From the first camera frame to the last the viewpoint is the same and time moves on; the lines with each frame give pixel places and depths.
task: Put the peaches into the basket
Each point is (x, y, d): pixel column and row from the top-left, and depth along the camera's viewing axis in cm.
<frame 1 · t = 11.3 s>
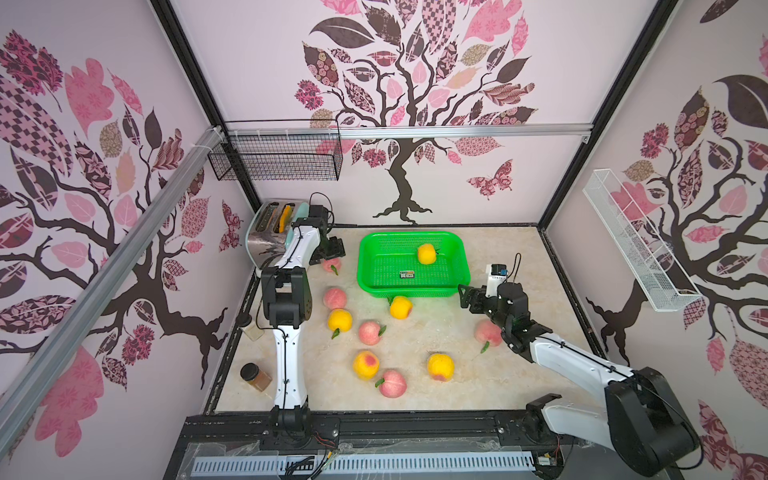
left hand: (328, 259, 103), fingers open
right hand: (469, 289, 87), fingers open
mint green toaster: (269, 228, 100), point 17 cm above the table
green plastic basket: (388, 264, 112), on the table
basket barcode sticker: (407, 274, 108), on the table
yellow peach with red blush: (427, 254, 108), point 5 cm above the table
pink peach near toaster: (332, 265, 105), point 5 cm above the table
large pink peach: (335, 298, 94), point 7 cm above the table
yellow peach near basket: (401, 307, 94), point 5 cm above the table
yellow peach left: (339, 320, 91), point 5 cm above the table
pink peach centre: (370, 332, 87), point 6 cm above the table
small pink peach right: (488, 333, 86), point 7 cm above the table
yellow red peach front: (366, 365, 81), point 6 cm above the table
pink peach front: (393, 385, 78), point 6 cm above the table
yellow peach front right: (441, 367, 80), point 6 cm above the table
brown spice jar: (255, 376, 76), point 10 cm above the table

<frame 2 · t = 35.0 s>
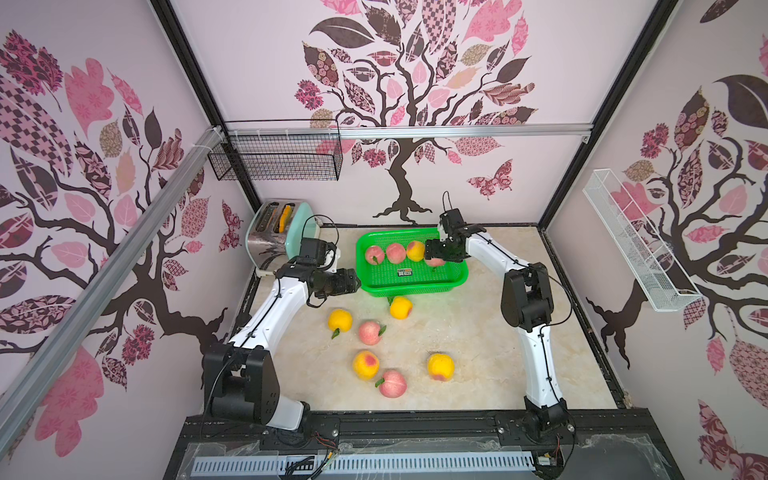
left hand: (347, 290, 85), fingers open
right hand: (435, 255, 103), fingers open
pink peach near toaster: (374, 255, 106), point 7 cm above the table
large pink peach: (396, 253, 106), point 7 cm above the table
small pink peach right: (436, 262, 102), point 8 cm above the table
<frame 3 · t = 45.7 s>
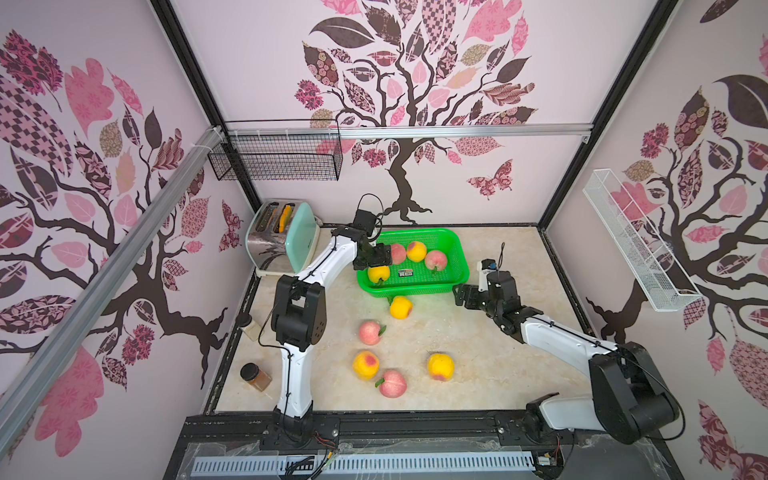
left hand: (378, 265, 96), fingers open
right hand: (465, 291, 90), fingers open
yellow peach left: (379, 272, 102), point 6 cm above the table
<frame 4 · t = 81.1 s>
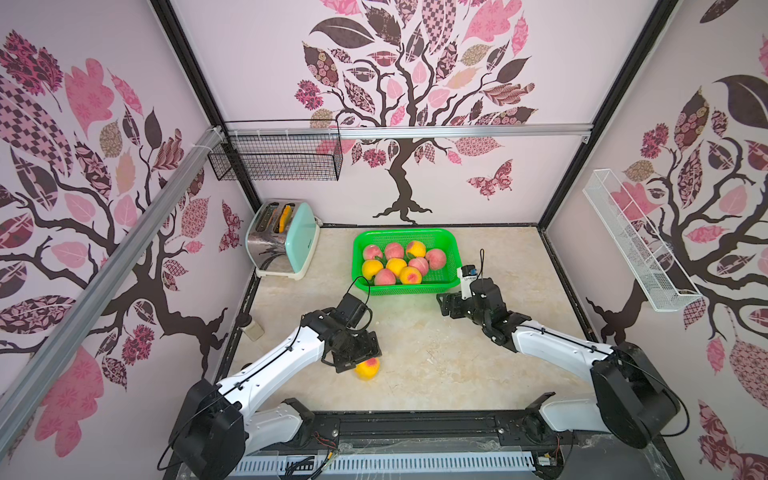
left hand: (367, 365, 78), fingers open
right hand: (448, 297, 88), fingers open
yellow peach near basket: (410, 275, 97), point 9 cm above the table
pink peach centre: (385, 277, 98), point 8 cm above the table
pink peach front: (420, 264, 102), point 7 cm above the table
yellow peach front right: (396, 265, 102), point 7 cm above the table
